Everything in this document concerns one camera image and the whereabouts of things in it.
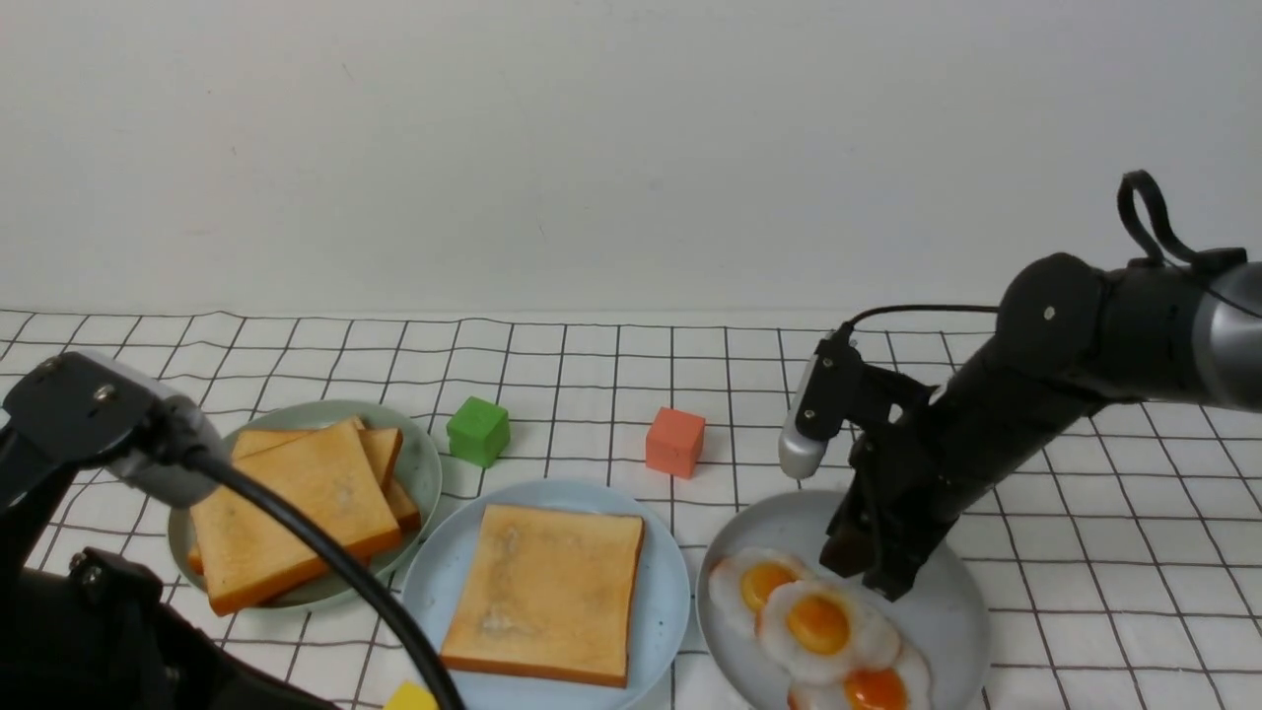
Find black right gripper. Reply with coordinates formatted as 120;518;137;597
819;361;997;602

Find fried egg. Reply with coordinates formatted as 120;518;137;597
707;547;814;641
753;580;902;684
786;643;933;709

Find toast slice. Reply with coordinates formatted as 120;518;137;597
189;421;404;617
186;479;423;574
439;504;646;689
233;415;404;493

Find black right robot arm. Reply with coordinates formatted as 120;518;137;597
780;172;1261;602

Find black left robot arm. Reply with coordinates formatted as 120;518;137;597
1;428;329;709

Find grey plate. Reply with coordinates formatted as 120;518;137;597
693;489;992;709

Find salmon orange cube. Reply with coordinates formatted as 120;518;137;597
645;407;707;479

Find green cube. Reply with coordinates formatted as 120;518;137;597
445;396;511;468

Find pale green plate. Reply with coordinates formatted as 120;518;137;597
167;399;445;610

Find yellow cube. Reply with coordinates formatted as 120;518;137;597
382;681;439;710

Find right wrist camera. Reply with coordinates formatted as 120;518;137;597
777;327;866;480

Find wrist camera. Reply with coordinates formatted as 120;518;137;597
1;351;231;509
777;327;866;480

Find black right camera cable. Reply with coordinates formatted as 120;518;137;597
838;304;1002;340

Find black camera cable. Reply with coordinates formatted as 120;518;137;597
838;304;1002;340
177;446;466;710

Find black left camera cable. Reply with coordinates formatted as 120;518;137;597
177;446;466;710

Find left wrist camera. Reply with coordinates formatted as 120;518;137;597
1;351;231;509

